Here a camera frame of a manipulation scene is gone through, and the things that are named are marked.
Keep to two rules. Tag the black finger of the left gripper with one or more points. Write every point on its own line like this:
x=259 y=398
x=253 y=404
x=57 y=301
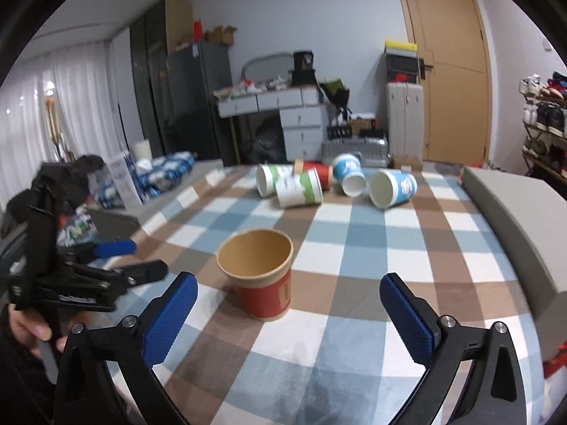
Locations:
x=145 y=273

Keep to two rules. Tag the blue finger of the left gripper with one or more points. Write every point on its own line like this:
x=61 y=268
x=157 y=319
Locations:
x=116 y=248

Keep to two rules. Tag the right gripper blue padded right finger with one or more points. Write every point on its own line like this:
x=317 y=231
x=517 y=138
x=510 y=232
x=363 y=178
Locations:
x=493 y=392

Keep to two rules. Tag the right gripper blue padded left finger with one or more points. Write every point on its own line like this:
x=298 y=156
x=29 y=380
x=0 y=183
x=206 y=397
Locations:
x=85 y=392

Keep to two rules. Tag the red paper cup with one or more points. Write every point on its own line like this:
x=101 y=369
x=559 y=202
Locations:
x=257 y=262

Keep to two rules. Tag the green white cup rear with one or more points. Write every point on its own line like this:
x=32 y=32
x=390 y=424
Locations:
x=268 y=175

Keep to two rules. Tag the green white cup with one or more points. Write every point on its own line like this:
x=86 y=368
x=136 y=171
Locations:
x=299 y=190
x=268 y=175

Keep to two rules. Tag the green white cup front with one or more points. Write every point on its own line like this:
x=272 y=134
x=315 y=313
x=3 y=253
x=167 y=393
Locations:
x=299 y=190

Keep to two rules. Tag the red cup in back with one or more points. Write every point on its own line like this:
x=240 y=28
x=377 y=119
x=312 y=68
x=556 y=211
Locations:
x=324 y=172

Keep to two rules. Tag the blue cup right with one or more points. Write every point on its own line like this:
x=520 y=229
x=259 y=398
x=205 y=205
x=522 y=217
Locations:
x=389 y=188

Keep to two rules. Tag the blue cup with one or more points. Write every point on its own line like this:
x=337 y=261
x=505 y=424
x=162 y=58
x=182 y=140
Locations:
x=347 y=171
x=389 y=188

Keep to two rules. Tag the blue cup left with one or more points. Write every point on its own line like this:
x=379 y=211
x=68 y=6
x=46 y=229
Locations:
x=347 y=171

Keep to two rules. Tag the white upright suitcase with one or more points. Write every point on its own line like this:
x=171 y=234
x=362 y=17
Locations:
x=405 y=119

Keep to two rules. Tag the person's left hand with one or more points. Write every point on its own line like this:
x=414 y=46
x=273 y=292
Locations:
x=29 y=328

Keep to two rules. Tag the white blue carton box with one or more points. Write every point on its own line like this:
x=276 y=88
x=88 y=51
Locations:
x=126 y=181

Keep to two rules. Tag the blue plaid blanket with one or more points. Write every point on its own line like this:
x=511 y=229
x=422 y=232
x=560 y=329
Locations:
x=153 y=178

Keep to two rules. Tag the white curtain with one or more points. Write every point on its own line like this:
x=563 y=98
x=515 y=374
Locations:
x=58 y=107

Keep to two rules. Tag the grey cushion block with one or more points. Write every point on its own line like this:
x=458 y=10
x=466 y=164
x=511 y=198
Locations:
x=529 y=219

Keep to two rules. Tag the dark grey refrigerator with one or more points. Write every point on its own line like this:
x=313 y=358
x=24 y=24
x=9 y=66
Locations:
x=195 y=74

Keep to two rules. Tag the white drawer desk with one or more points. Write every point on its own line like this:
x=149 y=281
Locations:
x=303 y=116

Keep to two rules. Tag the black glass cabinet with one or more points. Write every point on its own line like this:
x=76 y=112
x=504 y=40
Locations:
x=155 y=36

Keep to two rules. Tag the cardboard box on fridge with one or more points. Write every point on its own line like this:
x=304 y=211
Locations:
x=223 y=35

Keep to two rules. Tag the black hat box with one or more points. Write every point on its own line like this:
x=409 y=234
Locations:
x=303 y=72

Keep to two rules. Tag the silver lying suitcase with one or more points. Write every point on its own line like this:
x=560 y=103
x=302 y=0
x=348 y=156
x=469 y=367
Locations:
x=371 y=152

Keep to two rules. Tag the shoe rack with shoes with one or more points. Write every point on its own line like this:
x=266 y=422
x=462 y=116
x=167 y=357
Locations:
x=544 y=120

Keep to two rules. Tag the stacked shoe boxes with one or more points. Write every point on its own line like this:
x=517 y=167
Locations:
x=401 y=61

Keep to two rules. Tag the wooden door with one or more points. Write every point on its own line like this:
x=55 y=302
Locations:
x=454 y=71

